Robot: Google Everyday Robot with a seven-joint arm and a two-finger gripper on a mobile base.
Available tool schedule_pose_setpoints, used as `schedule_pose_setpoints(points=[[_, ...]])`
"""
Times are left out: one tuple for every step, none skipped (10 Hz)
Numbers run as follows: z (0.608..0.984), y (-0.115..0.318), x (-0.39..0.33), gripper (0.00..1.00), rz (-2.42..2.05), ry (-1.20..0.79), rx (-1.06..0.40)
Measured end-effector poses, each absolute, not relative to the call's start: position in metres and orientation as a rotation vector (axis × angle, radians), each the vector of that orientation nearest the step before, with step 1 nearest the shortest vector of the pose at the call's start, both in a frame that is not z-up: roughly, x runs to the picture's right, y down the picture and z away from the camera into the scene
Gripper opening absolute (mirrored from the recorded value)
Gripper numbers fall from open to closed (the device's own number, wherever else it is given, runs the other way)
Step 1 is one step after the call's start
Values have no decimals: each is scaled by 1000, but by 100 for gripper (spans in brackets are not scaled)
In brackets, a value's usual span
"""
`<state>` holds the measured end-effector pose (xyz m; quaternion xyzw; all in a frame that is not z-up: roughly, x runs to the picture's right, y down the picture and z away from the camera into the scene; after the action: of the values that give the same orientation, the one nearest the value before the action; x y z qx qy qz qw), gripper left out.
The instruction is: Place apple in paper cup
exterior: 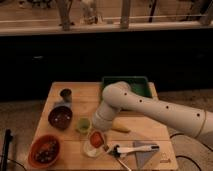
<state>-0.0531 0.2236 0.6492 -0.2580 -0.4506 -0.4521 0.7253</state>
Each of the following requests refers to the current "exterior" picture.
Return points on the dark brown bowl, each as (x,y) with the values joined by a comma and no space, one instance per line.
(60,117)

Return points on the orange bowl with food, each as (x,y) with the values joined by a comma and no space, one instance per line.
(44,152)

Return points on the white small plate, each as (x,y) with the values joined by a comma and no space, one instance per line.
(91,151)

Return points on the green paper cup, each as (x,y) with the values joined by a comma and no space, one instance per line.
(83,125)

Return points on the red apple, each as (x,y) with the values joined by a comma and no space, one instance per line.
(96,140)

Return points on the black stand post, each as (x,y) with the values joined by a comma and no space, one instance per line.
(4,156)

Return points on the yellow banana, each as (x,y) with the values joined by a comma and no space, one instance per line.
(120,128)

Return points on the white handled brush tool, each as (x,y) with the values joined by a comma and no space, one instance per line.
(117,151)

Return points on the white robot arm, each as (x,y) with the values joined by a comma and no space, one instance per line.
(194,122)

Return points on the green plastic tray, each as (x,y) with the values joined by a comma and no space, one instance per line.
(138,84)

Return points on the grey cloth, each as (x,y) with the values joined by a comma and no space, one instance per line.
(142,157)

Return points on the dark metal cup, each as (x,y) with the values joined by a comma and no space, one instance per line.
(66,95)

